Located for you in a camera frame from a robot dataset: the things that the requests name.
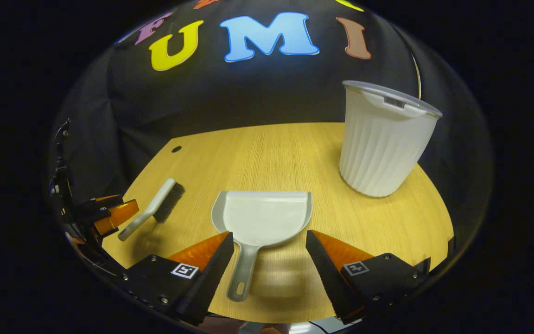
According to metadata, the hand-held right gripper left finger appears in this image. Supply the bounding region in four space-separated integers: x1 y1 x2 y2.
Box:
118 231 235 326

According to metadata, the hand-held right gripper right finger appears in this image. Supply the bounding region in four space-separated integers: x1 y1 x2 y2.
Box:
305 230 432 325

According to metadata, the small grey broom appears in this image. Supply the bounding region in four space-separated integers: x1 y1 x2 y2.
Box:
118 178 185 242

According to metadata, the grey plastic dustpan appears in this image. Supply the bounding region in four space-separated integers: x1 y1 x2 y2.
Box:
211 190 314 302

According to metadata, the white ribbed garbage bin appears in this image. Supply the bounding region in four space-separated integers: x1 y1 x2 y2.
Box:
339 80 443 198

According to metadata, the black backdrop cloth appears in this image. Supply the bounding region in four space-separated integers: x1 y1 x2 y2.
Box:
51 0 492 279

